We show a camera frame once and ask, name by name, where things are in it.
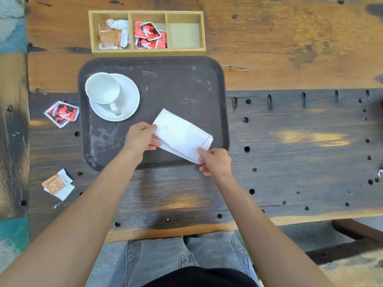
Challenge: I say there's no person's left hand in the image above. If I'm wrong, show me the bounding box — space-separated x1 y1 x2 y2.
123 122 162 166

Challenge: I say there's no person's right hand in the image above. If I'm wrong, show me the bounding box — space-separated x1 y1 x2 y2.
197 147 233 186

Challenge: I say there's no white cloth napkin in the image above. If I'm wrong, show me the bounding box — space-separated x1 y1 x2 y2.
151 108 215 165

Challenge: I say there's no white saucer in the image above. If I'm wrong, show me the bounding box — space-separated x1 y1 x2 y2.
89 73 140 122

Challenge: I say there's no white ceramic cup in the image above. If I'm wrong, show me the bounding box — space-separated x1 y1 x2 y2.
85 72 122 117

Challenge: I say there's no dark brown tray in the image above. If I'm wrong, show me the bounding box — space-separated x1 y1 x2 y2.
77 56 230 173

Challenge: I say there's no person's left forearm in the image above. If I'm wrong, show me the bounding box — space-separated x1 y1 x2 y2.
0 147 144 287

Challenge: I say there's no person's right forearm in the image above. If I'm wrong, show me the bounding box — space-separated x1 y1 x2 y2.
214 175 336 287

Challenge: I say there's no person's black shirt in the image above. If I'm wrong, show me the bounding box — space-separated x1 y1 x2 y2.
140 267 259 287

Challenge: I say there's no wooden three-compartment box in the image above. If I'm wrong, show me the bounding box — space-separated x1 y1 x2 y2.
88 10 207 58

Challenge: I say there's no burnt wooden bench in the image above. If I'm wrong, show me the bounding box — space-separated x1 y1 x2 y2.
305 218 383 287
0 53 30 220

